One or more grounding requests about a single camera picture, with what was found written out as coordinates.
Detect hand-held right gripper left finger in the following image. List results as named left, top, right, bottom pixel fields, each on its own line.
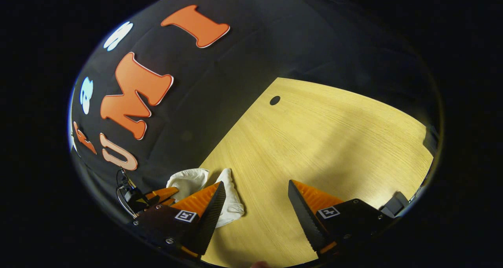
left=133, top=181, right=228, bottom=259

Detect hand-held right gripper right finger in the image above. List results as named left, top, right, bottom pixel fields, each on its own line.
left=288, top=179, right=394, bottom=262

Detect white jeans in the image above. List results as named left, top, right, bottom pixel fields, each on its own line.
left=166, top=168, right=245, bottom=228

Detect dark grey boxy object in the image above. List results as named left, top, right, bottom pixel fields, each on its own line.
left=378, top=191, right=412, bottom=220

